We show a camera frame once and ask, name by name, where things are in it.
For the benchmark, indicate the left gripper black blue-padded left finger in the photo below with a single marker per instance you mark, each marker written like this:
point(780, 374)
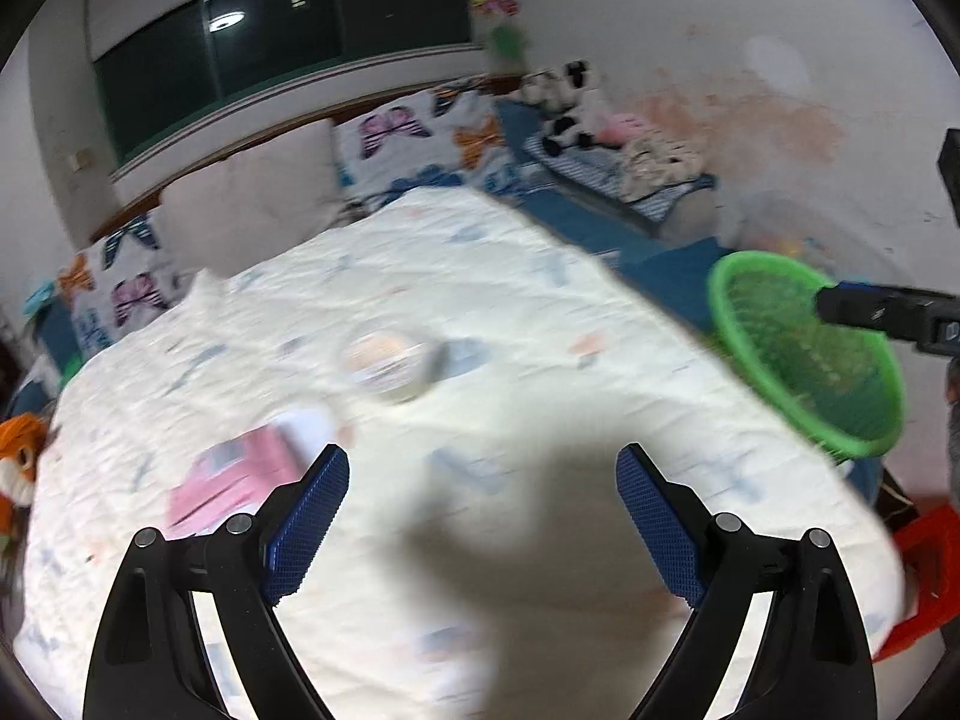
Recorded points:
point(149, 659)

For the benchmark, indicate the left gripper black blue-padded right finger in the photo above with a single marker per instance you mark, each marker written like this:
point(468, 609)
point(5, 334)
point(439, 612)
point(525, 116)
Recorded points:
point(813, 660)

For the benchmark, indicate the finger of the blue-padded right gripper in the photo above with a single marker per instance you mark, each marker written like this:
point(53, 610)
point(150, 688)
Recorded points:
point(894, 312)

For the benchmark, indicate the clear plastic jelly cup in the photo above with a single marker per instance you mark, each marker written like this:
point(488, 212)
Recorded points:
point(393, 364)

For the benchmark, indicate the grey knit gloved hand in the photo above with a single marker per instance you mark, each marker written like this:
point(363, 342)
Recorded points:
point(953, 431)

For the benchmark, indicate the clear plastic storage bin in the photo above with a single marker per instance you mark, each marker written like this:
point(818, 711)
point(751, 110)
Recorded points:
point(779, 225)

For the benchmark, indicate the green plastic basket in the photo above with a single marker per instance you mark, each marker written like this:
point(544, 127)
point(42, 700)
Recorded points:
point(840, 387)

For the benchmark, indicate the red plastic stool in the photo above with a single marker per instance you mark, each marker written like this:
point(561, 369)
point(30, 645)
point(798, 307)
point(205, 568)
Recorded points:
point(928, 548)

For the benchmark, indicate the pink snack wrapper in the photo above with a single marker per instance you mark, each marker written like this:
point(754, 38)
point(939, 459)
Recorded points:
point(234, 477)

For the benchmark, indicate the orange plush toy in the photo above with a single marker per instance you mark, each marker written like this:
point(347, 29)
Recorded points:
point(22, 440)

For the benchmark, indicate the clear plastic round lid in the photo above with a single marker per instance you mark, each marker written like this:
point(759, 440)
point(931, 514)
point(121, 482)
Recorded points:
point(310, 427)

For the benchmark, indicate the spotted beige plush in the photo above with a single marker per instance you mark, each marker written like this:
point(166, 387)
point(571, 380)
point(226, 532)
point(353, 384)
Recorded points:
point(654, 161)

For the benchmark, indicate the blue patterned bench cushion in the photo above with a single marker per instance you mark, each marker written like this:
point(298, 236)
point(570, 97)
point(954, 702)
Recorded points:
point(599, 171)

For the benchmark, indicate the pink plush toy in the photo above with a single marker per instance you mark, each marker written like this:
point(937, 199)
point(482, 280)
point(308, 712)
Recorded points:
point(616, 130)

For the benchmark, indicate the black white cow plush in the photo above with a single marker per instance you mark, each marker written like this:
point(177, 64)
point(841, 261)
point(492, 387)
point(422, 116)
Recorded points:
point(569, 102)

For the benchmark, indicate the left butterfly pillow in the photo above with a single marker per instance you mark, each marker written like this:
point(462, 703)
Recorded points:
point(121, 283)

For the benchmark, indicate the butterfly pillow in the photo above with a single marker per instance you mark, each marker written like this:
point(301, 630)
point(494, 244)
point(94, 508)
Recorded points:
point(449, 134)
point(121, 283)

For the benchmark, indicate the white quilted bed cover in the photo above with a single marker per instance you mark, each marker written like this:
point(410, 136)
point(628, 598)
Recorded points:
point(482, 564)

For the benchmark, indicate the beige plain pillow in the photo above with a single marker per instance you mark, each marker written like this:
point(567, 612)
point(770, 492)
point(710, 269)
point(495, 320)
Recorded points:
point(256, 204)

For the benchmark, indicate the right butterfly pillow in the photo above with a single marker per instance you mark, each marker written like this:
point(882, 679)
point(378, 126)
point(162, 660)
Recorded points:
point(449, 134)

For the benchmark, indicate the colourful paper pinwheel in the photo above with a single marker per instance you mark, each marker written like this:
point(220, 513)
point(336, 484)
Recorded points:
point(498, 31)

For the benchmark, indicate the dark window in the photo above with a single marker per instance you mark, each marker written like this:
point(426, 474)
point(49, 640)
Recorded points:
point(201, 55)

